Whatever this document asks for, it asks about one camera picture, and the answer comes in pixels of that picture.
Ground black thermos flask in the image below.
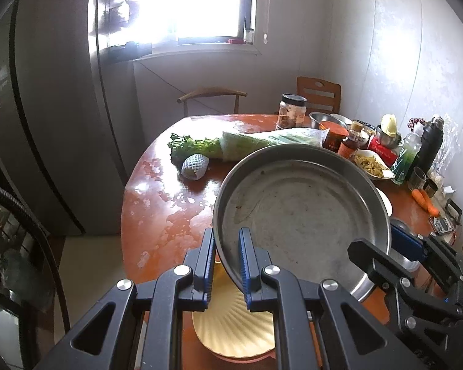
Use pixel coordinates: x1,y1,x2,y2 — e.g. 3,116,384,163
407,116,445,181

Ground steel container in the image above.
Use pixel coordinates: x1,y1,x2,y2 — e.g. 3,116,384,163
376,124,403,147

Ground small steel bowl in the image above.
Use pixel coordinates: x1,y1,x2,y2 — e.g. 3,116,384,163
309,112,337,130

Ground yellow scalloped plate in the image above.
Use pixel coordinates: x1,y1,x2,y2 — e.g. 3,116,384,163
191,262,276,358

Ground green dish soap bottle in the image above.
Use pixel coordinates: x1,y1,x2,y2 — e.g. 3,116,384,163
391,123,425,185

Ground grey refrigerator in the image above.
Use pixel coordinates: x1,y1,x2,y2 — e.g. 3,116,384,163
0,0,141,237

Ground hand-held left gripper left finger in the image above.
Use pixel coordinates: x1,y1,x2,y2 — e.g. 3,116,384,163
35,228,219,370

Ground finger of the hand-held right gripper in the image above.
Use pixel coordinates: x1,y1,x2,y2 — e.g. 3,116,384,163
390,224,463,298
347,239,463,340

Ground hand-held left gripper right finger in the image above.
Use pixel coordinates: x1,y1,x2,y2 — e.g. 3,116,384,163
237,228,425,370

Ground large steel bowl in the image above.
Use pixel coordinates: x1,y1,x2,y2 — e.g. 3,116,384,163
388,218,421,276

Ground wooden chair with slotted back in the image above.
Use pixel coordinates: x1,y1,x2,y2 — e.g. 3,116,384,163
296,76,342,115

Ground round steel pan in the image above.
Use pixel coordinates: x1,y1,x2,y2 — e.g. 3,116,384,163
212,143,392,303

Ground brown sauce bottle orange cap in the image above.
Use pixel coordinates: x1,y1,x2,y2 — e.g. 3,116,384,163
337,121,365,161

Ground wooden chair with curved back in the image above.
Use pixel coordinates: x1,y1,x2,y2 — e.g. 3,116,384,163
177,88,248,118

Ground napa cabbage in plastic wrap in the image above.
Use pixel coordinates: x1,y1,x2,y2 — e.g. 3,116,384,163
220,127,330,162

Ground black metal frame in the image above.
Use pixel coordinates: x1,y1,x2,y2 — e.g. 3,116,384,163
445,199,463,224

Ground red tissue packet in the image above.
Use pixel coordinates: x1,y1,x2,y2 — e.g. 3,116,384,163
367,136,400,164

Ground glass pickle jar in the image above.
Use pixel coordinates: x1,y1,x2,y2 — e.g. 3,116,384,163
277,93,308,131

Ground window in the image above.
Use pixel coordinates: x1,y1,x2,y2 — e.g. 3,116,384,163
131,0,263,52

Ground pink plastic plate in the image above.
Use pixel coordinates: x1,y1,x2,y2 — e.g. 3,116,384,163
212,349,277,364

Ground green celery bunch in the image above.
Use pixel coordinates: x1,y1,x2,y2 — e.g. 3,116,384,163
168,133,222,161

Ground fruit in white foam net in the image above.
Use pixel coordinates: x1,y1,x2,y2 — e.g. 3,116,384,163
181,153,210,180

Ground clear plastic cup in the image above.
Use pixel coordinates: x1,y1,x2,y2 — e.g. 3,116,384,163
409,166,427,191

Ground red lidded sauce jar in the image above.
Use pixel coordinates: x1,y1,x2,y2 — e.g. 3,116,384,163
319,120,350,154

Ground yellow plastic container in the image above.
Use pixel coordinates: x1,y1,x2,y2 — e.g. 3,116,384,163
381,114,397,136

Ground white dish of sliced vegetables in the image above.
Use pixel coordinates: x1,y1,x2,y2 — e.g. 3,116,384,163
353,148,396,180

